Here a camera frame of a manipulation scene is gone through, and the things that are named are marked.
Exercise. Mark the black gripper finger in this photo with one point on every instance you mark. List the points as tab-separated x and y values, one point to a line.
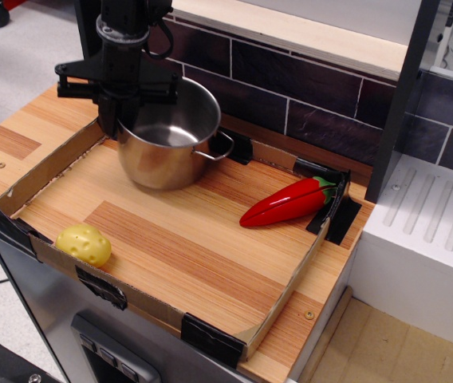
128	112
108	113

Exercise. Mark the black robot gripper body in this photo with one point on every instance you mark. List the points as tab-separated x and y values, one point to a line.
120	73

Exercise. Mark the stainless steel metal pot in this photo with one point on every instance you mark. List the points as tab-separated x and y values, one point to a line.
168	146

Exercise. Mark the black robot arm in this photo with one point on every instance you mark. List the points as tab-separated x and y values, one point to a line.
121	41

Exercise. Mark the cardboard fence with black tape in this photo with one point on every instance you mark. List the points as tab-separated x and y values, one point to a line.
176	254

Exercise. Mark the yellow toy potato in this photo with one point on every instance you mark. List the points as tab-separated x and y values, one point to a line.
85	242

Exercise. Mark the red toy chili pepper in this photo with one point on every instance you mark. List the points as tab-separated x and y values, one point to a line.
302	198

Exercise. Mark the toy oven front panel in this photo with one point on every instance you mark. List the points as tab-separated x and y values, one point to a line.
109	360

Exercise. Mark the light wooden shelf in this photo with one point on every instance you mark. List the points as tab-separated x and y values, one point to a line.
331	44

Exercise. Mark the white toy sink drainboard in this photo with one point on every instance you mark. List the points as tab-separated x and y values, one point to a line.
403	264

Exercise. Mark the dark grey vertical post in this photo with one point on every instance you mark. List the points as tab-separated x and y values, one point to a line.
404	101

